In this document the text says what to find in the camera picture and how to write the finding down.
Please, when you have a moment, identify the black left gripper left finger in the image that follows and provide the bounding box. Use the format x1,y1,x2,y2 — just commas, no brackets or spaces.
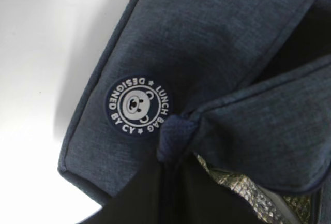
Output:
81,161,165,223

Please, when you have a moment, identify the dark blue lunch bag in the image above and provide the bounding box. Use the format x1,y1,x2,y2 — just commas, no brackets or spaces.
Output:
58,0,330,223

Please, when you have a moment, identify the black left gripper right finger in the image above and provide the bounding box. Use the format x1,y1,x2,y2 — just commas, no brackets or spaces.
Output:
178,154,290,223

